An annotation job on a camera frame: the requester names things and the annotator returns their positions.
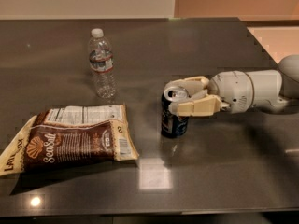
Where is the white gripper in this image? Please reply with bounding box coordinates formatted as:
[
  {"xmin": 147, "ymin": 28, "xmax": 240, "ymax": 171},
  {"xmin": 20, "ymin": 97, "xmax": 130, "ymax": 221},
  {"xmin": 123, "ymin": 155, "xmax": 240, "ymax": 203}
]
[{"xmin": 164, "ymin": 71, "xmax": 253, "ymax": 117}]

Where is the blue pepsi can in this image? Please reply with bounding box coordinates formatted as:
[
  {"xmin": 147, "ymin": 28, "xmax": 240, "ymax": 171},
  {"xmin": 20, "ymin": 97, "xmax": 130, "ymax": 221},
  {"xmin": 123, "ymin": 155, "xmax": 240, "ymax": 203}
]
[{"xmin": 161, "ymin": 86, "xmax": 189, "ymax": 138}]

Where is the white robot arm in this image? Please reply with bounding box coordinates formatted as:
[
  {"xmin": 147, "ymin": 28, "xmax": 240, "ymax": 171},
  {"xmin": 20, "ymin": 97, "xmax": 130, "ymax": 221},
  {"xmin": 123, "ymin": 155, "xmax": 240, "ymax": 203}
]
[{"xmin": 164, "ymin": 55, "xmax": 299, "ymax": 117}]

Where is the clear plastic water bottle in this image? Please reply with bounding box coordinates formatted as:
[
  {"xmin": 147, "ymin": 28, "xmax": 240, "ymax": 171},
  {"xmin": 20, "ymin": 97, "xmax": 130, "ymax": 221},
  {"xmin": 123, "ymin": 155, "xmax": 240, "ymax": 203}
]
[{"xmin": 89, "ymin": 28, "xmax": 116, "ymax": 99}]

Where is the brown sea salt chip bag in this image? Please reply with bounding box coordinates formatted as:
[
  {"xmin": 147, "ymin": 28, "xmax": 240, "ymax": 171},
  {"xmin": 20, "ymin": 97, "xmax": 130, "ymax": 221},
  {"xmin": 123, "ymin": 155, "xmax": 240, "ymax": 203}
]
[{"xmin": 0, "ymin": 105, "xmax": 138, "ymax": 176}]

